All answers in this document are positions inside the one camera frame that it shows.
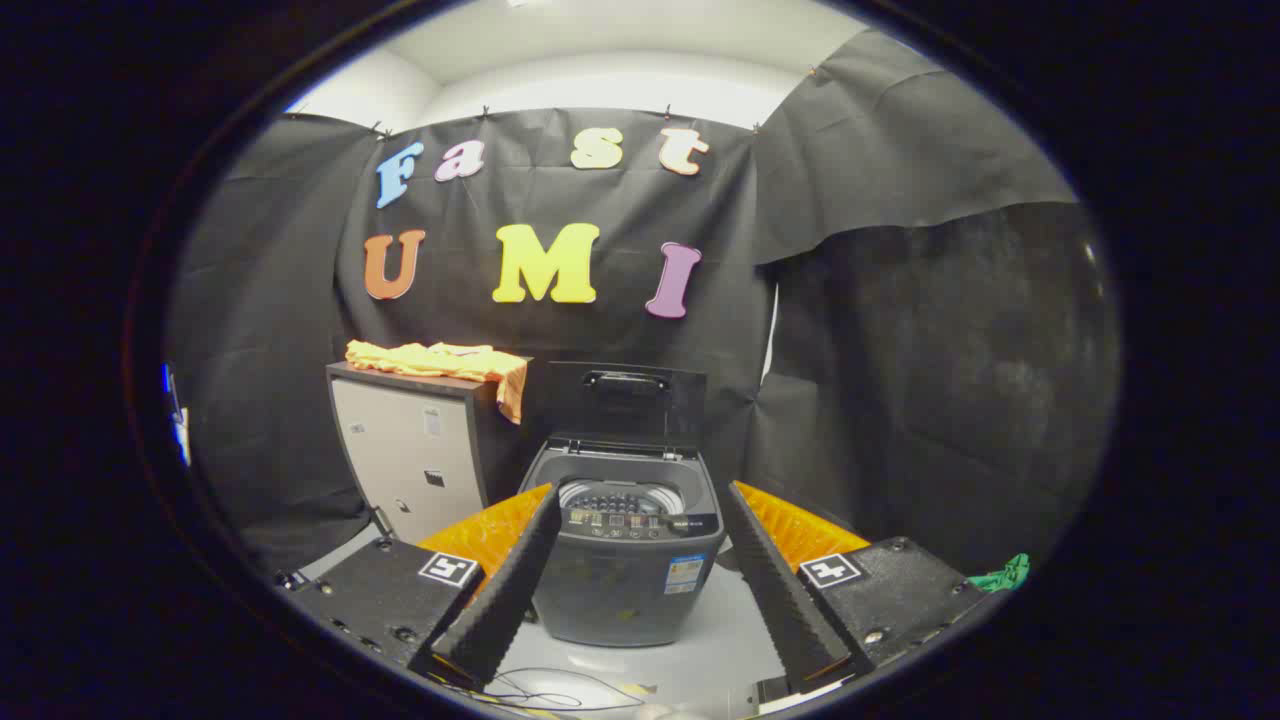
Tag grey cabinet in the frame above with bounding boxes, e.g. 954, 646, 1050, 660
327, 360, 541, 546

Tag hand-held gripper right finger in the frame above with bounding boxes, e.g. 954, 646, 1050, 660
722, 480, 987, 696

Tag orange polo shirt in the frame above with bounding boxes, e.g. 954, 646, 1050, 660
345, 340, 529, 425

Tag thin white cable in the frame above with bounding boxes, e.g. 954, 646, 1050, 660
440, 665, 651, 713

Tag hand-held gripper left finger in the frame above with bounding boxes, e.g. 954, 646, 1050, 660
275, 483, 563, 691

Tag green cloth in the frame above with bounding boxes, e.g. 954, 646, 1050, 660
967, 553, 1031, 593

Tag grey washing machine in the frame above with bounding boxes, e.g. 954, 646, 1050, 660
520, 435, 728, 648

